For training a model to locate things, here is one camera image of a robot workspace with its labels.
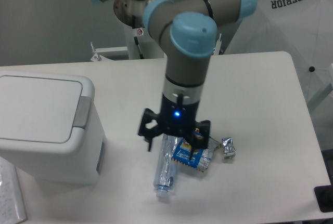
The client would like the clear crushed plastic bottle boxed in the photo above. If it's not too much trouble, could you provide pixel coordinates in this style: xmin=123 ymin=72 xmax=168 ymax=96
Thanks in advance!
xmin=153 ymin=134 xmax=181 ymax=204

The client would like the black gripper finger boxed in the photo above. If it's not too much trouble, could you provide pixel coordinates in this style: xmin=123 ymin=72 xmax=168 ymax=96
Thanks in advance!
xmin=189 ymin=120 xmax=211 ymax=160
xmin=137 ymin=108 xmax=160 ymax=152

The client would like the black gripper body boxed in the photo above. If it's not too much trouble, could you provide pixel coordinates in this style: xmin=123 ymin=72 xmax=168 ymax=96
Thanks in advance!
xmin=157 ymin=95 xmax=200 ymax=140

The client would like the crumpled silver foil wrapper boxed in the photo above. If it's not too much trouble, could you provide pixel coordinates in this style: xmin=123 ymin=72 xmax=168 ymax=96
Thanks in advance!
xmin=222 ymin=137 xmax=236 ymax=159

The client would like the blue snack wrapper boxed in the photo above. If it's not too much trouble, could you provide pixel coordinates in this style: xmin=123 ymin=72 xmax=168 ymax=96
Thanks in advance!
xmin=171 ymin=137 xmax=222 ymax=172

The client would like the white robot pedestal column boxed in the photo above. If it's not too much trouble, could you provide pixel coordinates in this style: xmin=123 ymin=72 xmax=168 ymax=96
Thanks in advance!
xmin=124 ymin=25 xmax=164 ymax=60

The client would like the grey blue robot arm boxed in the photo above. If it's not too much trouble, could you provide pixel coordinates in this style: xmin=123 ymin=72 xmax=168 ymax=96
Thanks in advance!
xmin=92 ymin=0 xmax=257 ymax=151

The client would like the white paper sheet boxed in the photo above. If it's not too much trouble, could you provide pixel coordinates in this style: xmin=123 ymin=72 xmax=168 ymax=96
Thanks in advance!
xmin=1 ymin=157 xmax=28 ymax=223

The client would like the white metal base frame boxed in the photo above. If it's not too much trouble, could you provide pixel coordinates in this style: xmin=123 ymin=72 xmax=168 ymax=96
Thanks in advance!
xmin=89 ymin=33 xmax=223 ymax=62

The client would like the white push-lid trash can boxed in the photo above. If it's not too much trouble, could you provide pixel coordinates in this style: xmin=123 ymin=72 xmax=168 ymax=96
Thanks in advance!
xmin=1 ymin=70 xmax=106 ymax=184

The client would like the black device at edge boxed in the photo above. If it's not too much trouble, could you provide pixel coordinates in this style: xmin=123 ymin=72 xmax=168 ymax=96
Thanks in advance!
xmin=314 ymin=185 xmax=332 ymax=213

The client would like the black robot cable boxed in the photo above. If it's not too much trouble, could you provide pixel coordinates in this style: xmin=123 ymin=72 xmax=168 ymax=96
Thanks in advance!
xmin=131 ymin=15 xmax=145 ymax=60

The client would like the white Superior umbrella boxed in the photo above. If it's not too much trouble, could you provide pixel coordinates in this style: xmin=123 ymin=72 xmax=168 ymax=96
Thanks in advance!
xmin=223 ymin=0 xmax=333 ymax=121

